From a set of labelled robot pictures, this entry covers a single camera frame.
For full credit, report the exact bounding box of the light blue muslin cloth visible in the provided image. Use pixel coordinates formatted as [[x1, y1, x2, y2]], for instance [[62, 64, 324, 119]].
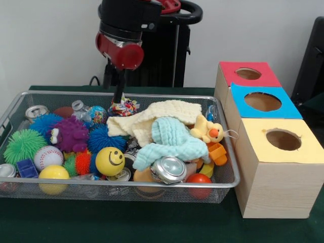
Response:
[[133, 116, 211, 170]]

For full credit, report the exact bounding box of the yellow plush duck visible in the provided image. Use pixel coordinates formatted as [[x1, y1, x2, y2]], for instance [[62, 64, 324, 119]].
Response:
[[190, 115, 225, 144]]

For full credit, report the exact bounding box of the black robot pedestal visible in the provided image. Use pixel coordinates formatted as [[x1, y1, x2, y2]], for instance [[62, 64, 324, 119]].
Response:
[[106, 0, 203, 88]]

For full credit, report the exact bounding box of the plain yellow ball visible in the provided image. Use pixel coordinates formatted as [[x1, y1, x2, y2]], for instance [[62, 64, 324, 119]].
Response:
[[38, 165, 70, 195]]

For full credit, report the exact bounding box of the colourful patchwork cloth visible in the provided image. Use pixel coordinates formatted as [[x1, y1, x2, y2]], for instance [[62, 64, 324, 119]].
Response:
[[108, 96, 140, 117]]

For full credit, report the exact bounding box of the yellow smiley face ball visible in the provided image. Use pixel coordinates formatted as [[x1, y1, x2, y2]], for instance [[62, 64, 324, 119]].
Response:
[[95, 146, 126, 177]]

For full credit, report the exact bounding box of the wooden box with three holes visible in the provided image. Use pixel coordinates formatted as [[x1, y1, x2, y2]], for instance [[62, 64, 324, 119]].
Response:
[[214, 61, 324, 219]]

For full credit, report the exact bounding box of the red ball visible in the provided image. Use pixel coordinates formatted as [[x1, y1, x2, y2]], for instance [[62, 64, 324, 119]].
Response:
[[187, 173, 213, 199]]

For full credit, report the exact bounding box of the blue spiky rubber ball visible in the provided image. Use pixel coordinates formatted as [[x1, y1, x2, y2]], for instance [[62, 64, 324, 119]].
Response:
[[87, 124, 129, 154]]

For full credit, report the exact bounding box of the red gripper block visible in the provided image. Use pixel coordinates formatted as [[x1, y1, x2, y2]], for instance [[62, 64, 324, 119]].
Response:
[[95, 32, 145, 104]]

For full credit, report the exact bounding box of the green spiky rubber ball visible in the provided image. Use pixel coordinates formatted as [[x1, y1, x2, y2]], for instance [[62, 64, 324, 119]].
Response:
[[4, 129, 48, 165]]

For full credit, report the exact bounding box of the purple monster toy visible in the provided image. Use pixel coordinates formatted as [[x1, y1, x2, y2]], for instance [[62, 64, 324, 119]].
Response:
[[47, 115, 90, 153]]

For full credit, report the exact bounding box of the shallow wire mesh bin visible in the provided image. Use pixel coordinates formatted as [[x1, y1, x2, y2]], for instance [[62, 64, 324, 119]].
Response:
[[0, 90, 241, 205]]

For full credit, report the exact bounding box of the dark green table cloth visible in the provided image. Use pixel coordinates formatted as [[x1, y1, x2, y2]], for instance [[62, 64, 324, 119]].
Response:
[[301, 92, 324, 109], [0, 85, 324, 243]]

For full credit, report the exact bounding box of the cream muslin cloth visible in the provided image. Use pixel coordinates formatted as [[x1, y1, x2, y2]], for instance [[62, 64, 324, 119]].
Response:
[[106, 100, 203, 147]]

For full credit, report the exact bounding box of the crushed silver can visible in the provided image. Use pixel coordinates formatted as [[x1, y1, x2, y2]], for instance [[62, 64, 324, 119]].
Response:
[[149, 156, 188, 185]]

